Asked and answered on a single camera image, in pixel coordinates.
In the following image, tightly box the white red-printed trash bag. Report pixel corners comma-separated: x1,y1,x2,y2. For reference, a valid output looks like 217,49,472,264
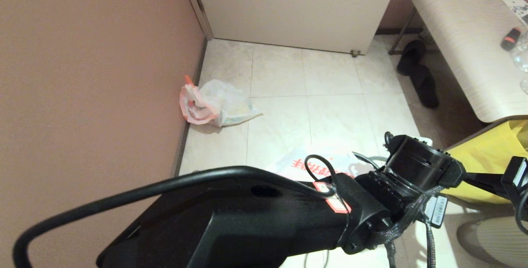
266,148,364,182
179,75,263,127

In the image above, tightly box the yellow fabric bag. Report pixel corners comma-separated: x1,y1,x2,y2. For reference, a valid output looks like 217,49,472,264
443,120,528,205

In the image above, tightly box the black marker with red band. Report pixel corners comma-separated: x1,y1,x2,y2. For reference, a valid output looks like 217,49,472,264
500,27,522,52

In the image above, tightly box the light woodgrain desk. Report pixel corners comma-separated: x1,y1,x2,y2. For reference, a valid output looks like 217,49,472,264
387,0,528,123

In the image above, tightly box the white leaflet with blue print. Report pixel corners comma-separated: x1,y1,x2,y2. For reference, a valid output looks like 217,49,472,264
501,0,528,25

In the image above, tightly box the white door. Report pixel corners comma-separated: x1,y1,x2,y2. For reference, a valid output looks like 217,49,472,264
191,0,403,56

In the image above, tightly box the grey skirting board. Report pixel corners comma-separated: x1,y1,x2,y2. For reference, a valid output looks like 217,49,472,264
171,37,209,178

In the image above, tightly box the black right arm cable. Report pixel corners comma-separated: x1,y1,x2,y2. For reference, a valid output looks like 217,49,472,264
514,186,528,236

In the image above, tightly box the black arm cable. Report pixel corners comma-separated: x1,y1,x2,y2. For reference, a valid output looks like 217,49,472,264
12,155,444,268
514,186,528,236

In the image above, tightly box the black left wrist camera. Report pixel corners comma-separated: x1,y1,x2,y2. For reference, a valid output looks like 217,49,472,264
383,132,466,199

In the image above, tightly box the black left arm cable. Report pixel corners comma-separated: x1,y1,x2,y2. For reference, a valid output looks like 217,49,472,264
12,155,444,268

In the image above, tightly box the beige door frame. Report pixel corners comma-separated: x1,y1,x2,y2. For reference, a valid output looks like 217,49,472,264
178,0,215,41

